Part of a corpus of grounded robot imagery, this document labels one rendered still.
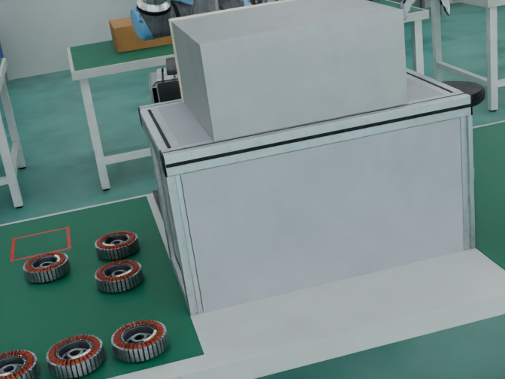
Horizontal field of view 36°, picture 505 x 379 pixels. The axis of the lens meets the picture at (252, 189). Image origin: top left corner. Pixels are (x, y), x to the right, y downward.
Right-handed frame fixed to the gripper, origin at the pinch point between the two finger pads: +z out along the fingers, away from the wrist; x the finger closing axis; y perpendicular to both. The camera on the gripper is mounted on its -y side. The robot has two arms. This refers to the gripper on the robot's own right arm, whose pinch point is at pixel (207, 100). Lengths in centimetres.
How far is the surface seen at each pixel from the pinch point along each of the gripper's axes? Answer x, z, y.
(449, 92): -72, 18, -1
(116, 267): 5, 49, -31
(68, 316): 5, 61, -45
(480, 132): -46, 4, 82
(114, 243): 15.8, 40.4, -21.9
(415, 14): 50, -132, 257
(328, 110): -55, 24, -25
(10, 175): 242, -46, 100
